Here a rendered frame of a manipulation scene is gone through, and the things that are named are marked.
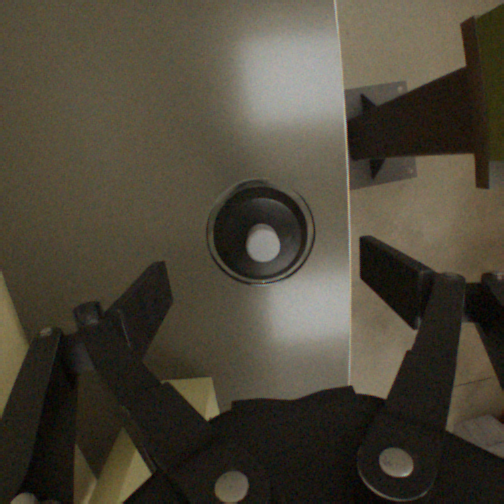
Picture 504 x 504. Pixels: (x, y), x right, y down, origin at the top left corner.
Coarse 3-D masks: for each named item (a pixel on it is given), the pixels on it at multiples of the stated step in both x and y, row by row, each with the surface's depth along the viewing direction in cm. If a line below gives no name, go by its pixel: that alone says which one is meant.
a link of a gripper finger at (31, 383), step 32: (32, 352) 10; (32, 384) 8; (64, 384) 9; (32, 416) 6; (64, 416) 8; (0, 448) 5; (32, 448) 5; (64, 448) 7; (0, 480) 5; (32, 480) 5; (64, 480) 6
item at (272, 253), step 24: (240, 192) 26; (264, 192) 26; (240, 216) 26; (264, 216) 26; (288, 216) 26; (216, 240) 27; (240, 240) 26; (264, 240) 23; (288, 240) 26; (240, 264) 27; (264, 264) 27; (288, 264) 27
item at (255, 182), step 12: (252, 180) 26; (264, 180) 26; (276, 180) 26; (228, 192) 26; (288, 192) 27; (216, 204) 27; (300, 204) 27; (216, 216) 27; (312, 216) 27; (312, 228) 28; (312, 240) 28; (216, 252) 28; (216, 264) 28; (300, 264) 29; (228, 276) 29; (240, 276) 29; (288, 276) 29
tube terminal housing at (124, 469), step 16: (176, 384) 58; (192, 384) 57; (208, 384) 57; (192, 400) 53; (208, 400) 53; (208, 416) 51; (112, 448) 57; (128, 448) 47; (112, 464) 49; (128, 464) 41; (144, 464) 40; (112, 480) 42; (128, 480) 37; (144, 480) 37; (96, 496) 43; (112, 496) 37; (128, 496) 35
